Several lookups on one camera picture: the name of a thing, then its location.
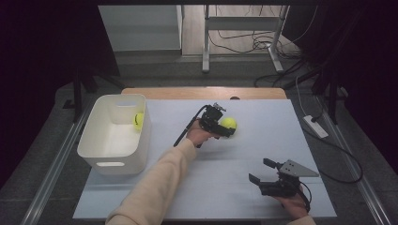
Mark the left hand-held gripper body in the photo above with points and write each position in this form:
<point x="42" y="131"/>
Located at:
<point x="211" y="118"/>

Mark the white cabinet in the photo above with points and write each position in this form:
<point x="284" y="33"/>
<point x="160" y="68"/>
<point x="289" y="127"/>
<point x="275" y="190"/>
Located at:
<point x="140" y="28"/>

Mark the grey metal desk frame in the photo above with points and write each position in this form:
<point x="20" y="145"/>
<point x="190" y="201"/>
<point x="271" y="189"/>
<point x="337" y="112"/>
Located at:
<point x="241" y="23"/>

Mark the wooden table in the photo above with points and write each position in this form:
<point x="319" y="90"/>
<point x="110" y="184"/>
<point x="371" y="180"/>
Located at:
<point x="187" y="93"/>

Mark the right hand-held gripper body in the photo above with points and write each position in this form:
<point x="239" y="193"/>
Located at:
<point x="287" y="181"/>

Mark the white table mat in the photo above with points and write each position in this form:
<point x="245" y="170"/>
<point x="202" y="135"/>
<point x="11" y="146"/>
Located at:
<point x="250" y="146"/>

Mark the black tripod stand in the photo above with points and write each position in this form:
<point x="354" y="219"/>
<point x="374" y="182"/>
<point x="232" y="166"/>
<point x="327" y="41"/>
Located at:
<point x="78" y="93"/>
<point x="328" y="90"/>

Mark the white power strip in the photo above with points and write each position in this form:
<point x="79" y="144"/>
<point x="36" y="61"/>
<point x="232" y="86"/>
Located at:
<point x="316" y="126"/>

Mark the person's right hand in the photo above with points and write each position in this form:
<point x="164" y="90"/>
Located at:
<point x="292" y="204"/>

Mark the white plastic bin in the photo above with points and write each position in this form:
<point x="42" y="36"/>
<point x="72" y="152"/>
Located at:
<point x="109" y="140"/>

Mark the yellow tennis ball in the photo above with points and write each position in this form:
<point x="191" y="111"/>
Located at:
<point x="138" y="121"/>
<point x="229" y="122"/>

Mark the aluminium frame rail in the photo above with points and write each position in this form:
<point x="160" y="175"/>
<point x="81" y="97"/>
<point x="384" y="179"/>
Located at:
<point x="53" y="168"/>
<point x="359" y="175"/>

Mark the person's left hand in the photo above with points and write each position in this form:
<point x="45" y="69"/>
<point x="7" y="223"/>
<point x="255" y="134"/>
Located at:
<point x="198" y="134"/>

